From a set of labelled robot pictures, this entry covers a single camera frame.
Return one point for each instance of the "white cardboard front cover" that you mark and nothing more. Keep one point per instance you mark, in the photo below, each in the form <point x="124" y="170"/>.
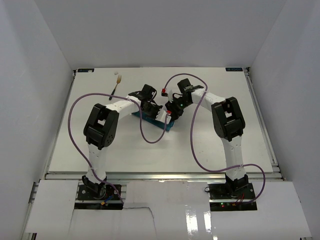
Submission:
<point x="172" y="210"/>

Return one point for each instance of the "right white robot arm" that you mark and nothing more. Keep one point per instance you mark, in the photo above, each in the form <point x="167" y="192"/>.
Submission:
<point x="228" y="124"/>

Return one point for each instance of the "blue table label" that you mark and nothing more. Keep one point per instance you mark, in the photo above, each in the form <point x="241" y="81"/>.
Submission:
<point x="234" y="69"/>
<point x="85" y="70"/>

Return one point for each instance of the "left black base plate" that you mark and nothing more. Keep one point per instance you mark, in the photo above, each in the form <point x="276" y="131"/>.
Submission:
<point x="85" y="194"/>

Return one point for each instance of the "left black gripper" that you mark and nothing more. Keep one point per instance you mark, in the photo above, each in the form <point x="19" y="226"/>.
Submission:
<point x="152" y="109"/>

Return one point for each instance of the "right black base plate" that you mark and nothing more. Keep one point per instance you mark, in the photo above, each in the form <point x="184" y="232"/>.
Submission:
<point x="220" y="191"/>

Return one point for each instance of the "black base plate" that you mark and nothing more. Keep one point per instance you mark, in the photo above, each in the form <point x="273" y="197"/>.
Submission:
<point x="85" y="194"/>
<point x="220" y="191"/>

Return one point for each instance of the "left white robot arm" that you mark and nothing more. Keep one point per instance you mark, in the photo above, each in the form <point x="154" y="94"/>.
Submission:
<point x="101" y="126"/>

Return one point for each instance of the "left blue table label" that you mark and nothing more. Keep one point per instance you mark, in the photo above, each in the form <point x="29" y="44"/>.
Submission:
<point x="85" y="70"/>

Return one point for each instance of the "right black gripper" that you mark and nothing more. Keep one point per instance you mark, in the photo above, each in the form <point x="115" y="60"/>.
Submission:
<point x="173" y="111"/>

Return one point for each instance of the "right blue table label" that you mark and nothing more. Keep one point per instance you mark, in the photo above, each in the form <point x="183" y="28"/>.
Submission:
<point x="234" y="69"/>

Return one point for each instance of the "teal cloth napkin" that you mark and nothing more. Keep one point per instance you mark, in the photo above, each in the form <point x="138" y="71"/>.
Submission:
<point x="149" y="116"/>

